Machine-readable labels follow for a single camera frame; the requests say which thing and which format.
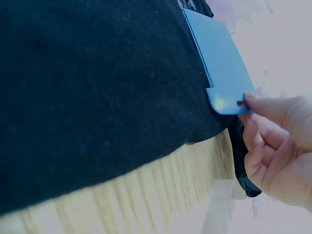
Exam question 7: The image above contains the person's right hand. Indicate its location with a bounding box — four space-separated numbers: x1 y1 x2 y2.
239 93 312 208

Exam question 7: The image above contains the black garment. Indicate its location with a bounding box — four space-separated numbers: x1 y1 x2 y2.
0 0 263 217

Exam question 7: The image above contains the blue plastic folding board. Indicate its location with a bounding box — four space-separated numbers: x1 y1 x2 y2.
181 8 256 116

